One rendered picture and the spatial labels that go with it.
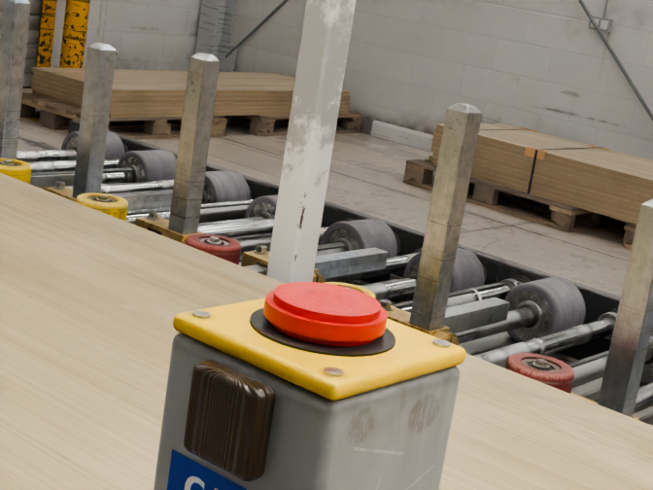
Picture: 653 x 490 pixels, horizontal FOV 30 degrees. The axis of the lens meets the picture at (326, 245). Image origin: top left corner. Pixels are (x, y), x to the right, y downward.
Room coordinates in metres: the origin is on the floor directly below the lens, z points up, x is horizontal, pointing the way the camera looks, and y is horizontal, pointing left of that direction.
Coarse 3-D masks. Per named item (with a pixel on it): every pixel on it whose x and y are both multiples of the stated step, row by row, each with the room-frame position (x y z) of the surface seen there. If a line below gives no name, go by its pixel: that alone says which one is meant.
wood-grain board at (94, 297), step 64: (0, 192) 1.82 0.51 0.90; (0, 256) 1.48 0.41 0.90; (64, 256) 1.53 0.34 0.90; (128, 256) 1.58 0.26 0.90; (192, 256) 1.63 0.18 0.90; (0, 320) 1.24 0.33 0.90; (64, 320) 1.28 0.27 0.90; (128, 320) 1.31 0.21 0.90; (0, 384) 1.07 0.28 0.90; (64, 384) 1.09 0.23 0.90; (128, 384) 1.12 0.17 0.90; (512, 384) 1.30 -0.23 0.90; (0, 448) 0.93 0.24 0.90; (64, 448) 0.95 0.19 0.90; (128, 448) 0.97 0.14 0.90; (448, 448) 1.08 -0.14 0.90; (512, 448) 1.11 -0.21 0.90; (576, 448) 1.14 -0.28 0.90; (640, 448) 1.16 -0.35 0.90
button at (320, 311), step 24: (288, 288) 0.38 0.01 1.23; (312, 288) 0.39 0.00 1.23; (336, 288) 0.39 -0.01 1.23; (264, 312) 0.37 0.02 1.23; (288, 312) 0.36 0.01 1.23; (312, 312) 0.36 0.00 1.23; (336, 312) 0.36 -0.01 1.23; (360, 312) 0.37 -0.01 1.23; (384, 312) 0.38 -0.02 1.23; (312, 336) 0.36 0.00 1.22; (336, 336) 0.36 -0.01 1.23; (360, 336) 0.36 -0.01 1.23
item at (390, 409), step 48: (192, 336) 0.37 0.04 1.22; (240, 336) 0.36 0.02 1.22; (288, 336) 0.36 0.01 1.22; (384, 336) 0.38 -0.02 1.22; (432, 336) 0.39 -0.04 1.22; (288, 384) 0.34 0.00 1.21; (336, 384) 0.33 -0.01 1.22; (384, 384) 0.35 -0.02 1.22; (432, 384) 0.37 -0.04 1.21; (288, 432) 0.34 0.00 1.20; (336, 432) 0.33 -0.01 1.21; (384, 432) 0.35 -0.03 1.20; (432, 432) 0.37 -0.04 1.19; (240, 480) 0.35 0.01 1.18; (288, 480) 0.34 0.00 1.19; (336, 480) 0.34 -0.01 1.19; (384, 480) 0.36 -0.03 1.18; (432, 480) 0.38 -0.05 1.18
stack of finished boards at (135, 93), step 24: (48, 72) 7.66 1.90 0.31; (72, 72) 7.81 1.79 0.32; (120, 72) 8.19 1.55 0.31; (144, 72) 8.39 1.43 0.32; (168, 72) 8.61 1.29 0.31; (240, 72) 9.33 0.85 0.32; (48, 96) 7.66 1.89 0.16; (72, 96) 7.51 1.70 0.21; (120, 96) 7.36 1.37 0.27; (144, 96) 7.52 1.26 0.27; (168, 96) 7.69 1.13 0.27; (216, 96) 8.04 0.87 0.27; (240, 96) 8.23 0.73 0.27; (264, 96) 8.44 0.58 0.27; (288, 96) 8.64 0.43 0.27
